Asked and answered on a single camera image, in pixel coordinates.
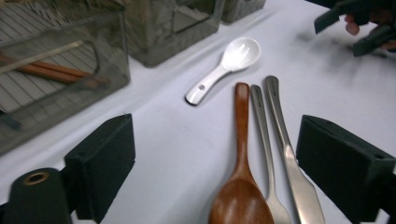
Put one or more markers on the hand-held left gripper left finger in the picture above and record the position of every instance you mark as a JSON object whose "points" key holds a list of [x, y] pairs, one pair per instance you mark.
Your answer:
{"points": [[102, 165]]}

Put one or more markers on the metal fork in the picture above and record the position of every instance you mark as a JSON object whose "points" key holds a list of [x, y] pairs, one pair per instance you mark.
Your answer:
{"points": [[263, 130]]}

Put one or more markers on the brown wooden spoon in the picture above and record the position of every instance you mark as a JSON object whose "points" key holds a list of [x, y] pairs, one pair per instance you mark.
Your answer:
{"points": [[241, 193]]}

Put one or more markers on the smoky clear plastic bin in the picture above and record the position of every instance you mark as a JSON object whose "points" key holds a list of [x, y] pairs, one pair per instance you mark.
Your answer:
{"points": [[239, 9], [106, 40], [149, 37]]}

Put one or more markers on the metal knife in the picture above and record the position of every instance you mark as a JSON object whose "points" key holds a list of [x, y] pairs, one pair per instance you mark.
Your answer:
{"points": [[292, 168]]}

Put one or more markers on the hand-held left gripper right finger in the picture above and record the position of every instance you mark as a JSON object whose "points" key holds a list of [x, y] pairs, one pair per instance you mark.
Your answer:
{"points": [[339, 168]]}

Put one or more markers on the brown wooden chopstick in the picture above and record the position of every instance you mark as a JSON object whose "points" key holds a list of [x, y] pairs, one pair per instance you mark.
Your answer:
{"points": [[62, 69], [53, 74]]}

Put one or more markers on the white ceramic spoon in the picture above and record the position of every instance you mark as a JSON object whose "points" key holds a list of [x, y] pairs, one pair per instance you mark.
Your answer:
{"points": [[239, 54]]}

